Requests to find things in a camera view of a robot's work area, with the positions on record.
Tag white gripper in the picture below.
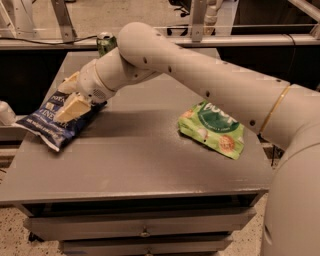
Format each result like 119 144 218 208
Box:
54 59 115 123

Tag blue kettle chip bag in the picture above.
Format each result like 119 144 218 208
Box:
14 90 107 152

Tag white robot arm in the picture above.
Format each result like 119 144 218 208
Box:
55 22 320 256

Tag green snack bag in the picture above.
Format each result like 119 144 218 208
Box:
177 101 244 160

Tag green soda can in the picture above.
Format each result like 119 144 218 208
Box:
96 32 117 57

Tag white cylinder object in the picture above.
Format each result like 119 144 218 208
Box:
0 101 17 126

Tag grey drawer cabinet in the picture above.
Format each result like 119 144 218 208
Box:
0 48 275 256

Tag black cable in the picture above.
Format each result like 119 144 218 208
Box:
0 35 98 46

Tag metal frame rail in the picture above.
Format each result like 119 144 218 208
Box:
0 34 320 50

